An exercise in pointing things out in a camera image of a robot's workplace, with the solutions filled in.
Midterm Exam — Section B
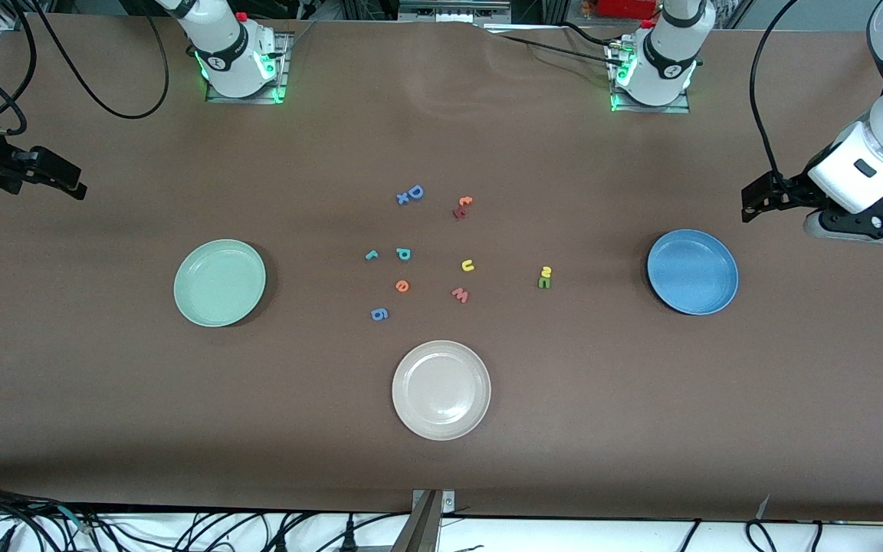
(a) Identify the blue round plate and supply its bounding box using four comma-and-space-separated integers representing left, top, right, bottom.
647, 229, 740, 316

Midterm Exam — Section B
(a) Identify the pale green round plate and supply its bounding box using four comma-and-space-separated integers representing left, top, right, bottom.
173, 239, 267, 328

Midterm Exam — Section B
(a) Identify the red box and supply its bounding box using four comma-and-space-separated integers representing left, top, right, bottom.
593, 0, 658, 20

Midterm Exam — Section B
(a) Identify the grey metal rack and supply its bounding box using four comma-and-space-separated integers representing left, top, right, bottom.
398, 0, 513, 25

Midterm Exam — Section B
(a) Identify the beige round plate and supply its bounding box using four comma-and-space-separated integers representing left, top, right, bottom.
392, 340, 492, 442

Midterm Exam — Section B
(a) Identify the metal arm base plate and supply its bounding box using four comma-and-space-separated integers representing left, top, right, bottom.
609, 38, 692, 114
205, 31, 291, 104

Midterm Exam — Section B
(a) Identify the thin black table cable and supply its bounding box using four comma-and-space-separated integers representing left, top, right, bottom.
487, 29, 615, 65
556, 21, 625, 45

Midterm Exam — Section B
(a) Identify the teal tipped cable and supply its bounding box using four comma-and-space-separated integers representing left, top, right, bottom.
54, 502, 97, 535

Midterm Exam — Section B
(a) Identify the aluminium frame beam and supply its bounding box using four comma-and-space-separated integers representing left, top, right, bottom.
390, 489, 458, 552

